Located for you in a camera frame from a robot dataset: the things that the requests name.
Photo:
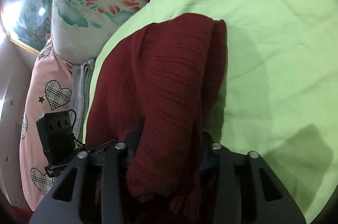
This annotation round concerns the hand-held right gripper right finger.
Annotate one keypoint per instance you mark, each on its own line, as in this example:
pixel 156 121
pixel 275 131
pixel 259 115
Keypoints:
pixel 227 181

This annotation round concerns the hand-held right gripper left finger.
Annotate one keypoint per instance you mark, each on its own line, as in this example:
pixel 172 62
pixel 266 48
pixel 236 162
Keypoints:
pixel 111 181

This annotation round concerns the maroon hooded knit sweater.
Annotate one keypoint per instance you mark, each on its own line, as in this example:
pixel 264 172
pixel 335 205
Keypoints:
pixel 158 86

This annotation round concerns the pink quilt with plaid hearts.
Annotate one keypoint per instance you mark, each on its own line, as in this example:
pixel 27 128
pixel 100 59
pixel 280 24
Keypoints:
pixel 37 107

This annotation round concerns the grey folded cloth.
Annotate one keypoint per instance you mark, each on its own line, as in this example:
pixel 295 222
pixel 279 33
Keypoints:
pixel 81 97

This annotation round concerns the framed landscape painting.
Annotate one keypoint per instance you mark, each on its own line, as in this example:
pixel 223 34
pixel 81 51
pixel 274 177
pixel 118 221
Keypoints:
pixel 29 9

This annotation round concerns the light green bed sheet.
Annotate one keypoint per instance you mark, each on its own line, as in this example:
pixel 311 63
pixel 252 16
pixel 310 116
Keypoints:
pixel 264 41

